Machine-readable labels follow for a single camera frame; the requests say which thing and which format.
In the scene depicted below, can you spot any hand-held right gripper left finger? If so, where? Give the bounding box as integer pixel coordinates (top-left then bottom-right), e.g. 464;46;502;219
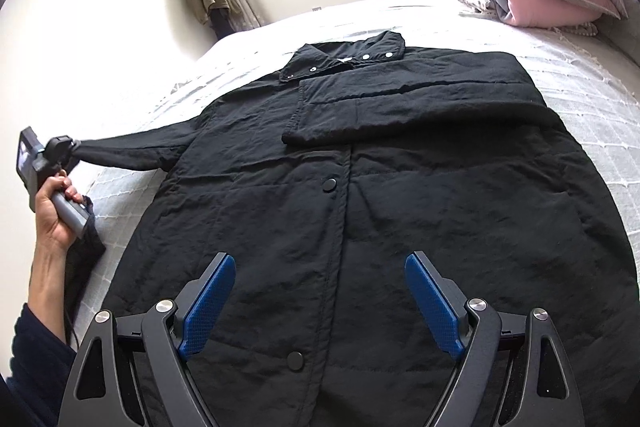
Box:
57;252;237;427

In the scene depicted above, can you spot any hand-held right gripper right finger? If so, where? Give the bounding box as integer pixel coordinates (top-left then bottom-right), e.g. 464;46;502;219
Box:
404;252;586;427

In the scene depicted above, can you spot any black long coat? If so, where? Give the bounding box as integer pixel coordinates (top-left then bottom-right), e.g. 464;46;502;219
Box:
75;32;638;427

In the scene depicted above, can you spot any person's left forearm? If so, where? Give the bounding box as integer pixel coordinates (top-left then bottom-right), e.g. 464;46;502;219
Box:
0;237;78;427

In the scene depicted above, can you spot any person's left hand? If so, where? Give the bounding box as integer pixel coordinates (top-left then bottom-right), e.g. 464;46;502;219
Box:
31;171;85;253

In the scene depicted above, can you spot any bed with light tufted cover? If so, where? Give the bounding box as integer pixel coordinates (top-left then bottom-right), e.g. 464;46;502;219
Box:
65;0;640;358

